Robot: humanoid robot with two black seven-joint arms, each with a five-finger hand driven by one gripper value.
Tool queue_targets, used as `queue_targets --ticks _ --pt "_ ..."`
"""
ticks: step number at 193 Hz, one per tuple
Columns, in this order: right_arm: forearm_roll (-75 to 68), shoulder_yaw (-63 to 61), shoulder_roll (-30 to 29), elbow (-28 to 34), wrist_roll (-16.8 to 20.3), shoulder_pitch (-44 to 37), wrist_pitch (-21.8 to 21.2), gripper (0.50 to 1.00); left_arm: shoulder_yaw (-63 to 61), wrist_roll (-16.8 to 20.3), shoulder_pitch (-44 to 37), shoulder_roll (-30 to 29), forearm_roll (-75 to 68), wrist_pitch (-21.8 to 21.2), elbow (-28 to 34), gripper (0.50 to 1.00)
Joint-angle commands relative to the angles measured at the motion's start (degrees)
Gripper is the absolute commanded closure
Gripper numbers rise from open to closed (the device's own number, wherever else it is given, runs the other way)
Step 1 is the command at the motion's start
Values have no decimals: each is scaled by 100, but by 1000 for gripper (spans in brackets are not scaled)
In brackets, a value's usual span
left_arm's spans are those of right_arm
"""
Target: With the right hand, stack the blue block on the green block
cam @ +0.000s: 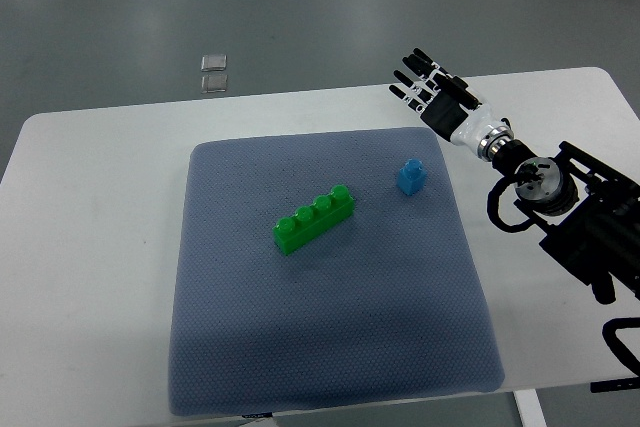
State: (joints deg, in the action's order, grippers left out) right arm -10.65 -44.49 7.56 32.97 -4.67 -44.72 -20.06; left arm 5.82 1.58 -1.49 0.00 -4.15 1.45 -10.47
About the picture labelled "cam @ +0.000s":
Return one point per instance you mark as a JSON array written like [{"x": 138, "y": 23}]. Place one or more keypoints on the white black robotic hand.
[{"x": 450, "y": 107}]

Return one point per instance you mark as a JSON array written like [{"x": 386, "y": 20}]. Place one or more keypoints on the small blue block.
[{"x": 411, "y": 177}]

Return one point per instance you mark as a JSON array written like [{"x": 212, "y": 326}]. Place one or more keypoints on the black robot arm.
[{"x": 587, "y": 211}]

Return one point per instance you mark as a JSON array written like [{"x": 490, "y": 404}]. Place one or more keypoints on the long green block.
[{"x": 311, "y": 221}]

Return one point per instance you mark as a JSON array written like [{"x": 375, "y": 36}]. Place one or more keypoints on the blue-grey cloth mat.
[{"x": 385, "y": 305}]

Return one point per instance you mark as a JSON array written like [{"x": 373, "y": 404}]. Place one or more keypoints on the upper metal floor plate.
[{"x": 213, "y": 62}]

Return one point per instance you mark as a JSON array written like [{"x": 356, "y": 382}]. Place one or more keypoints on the white table leg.
[{"x": 529, "y": 408}]

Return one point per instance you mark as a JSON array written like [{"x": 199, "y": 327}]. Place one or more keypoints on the black table control panel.
[{"x": 615, "y": 385}]

